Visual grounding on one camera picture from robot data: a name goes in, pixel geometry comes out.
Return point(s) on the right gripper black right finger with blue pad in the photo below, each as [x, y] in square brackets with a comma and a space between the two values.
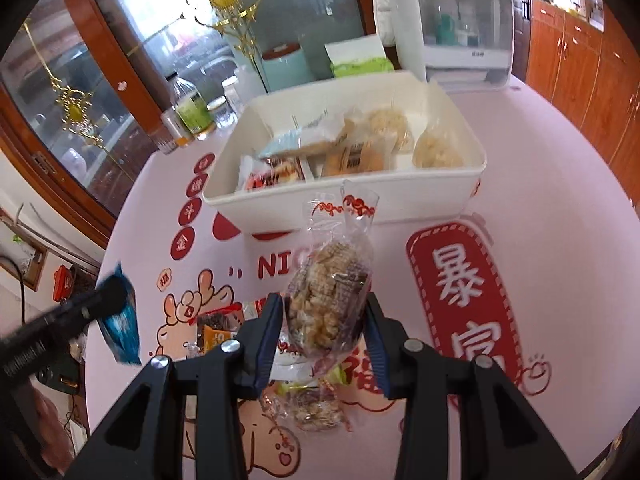
[501, 435]

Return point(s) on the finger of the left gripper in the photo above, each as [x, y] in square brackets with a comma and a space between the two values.
[109, 298]

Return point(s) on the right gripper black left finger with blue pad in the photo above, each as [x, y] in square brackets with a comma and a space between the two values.
[141, 436]

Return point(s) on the clear bag brown nut brittle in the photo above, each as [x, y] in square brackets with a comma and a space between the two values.
[324, 301]

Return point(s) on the clear bag yellow puffed snack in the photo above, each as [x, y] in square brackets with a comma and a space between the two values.
[394, 126]

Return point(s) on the pink printed tablecloth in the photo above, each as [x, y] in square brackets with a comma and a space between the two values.
[541, 270]

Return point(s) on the small clear nut snack bag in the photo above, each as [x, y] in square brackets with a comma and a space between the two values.
[312, 407]

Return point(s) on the small glass jar orange base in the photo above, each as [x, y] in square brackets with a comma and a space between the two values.
[180, 135]

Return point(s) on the red white snack packet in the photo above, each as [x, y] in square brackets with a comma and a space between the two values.
[255, 174]

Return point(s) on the clear bottle green label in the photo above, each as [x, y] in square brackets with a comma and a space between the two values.
[190, 107]

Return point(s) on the white squeeze wash bottle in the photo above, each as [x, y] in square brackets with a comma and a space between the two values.
[243, 86]

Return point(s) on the brown bread snack packet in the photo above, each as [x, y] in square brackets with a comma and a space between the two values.
[358, 156]

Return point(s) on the white plastic storage bin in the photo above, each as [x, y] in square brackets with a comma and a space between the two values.
[404, 191]

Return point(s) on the pale blue snack packet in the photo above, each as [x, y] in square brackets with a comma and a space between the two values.
[313, 139]

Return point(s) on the mint green cylindrical canister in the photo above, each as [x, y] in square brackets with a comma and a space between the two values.
[286, 66]

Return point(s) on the green tissue box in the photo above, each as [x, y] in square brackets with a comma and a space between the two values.
[358, 56]

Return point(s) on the white dish cabinet with cover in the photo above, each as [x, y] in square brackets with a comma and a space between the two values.
[463, 45]

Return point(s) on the orange wooden cabinet wall unit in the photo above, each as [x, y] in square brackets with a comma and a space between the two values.
[585, 65]

